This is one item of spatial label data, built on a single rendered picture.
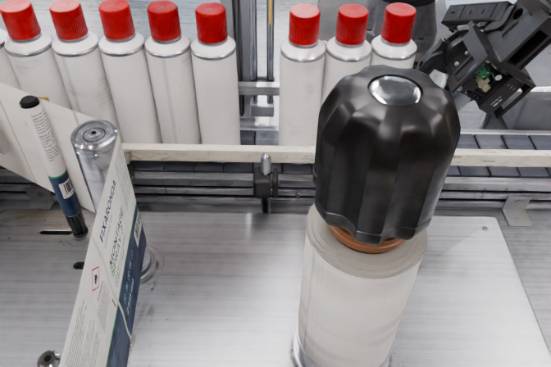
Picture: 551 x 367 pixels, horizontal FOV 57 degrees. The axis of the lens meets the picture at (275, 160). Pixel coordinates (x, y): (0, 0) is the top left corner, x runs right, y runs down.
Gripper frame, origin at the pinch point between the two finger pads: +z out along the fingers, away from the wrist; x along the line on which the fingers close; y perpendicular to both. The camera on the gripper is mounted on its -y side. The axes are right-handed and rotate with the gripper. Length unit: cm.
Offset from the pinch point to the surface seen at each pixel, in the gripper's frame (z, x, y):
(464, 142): 0.3, 10.5, -1.9
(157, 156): 18.6, -26.1, 4.6
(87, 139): 4.9, -34.7, 20.1
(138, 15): 32, -35, -46
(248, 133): 15.2, -15.4, -2.9
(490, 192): 1.2, 13.5, 5.3
